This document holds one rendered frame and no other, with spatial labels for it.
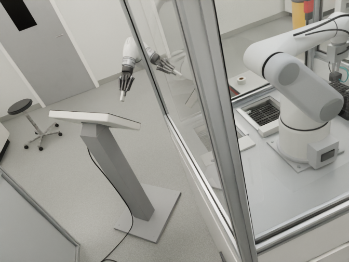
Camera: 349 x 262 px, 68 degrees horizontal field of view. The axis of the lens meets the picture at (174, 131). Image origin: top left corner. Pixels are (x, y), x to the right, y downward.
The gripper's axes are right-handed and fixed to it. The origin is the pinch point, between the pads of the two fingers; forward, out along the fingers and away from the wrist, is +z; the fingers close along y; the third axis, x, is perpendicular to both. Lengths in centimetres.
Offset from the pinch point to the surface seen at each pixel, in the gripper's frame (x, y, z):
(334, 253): -27, 122, 61
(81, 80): 193, -256, -84
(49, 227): 10, -55, 100
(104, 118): -24.4, 10.0, 20.1
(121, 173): 18, -4, 52
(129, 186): 30, -4, 61
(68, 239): 34, -57, 114
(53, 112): -22.1, -35.5, 18.4
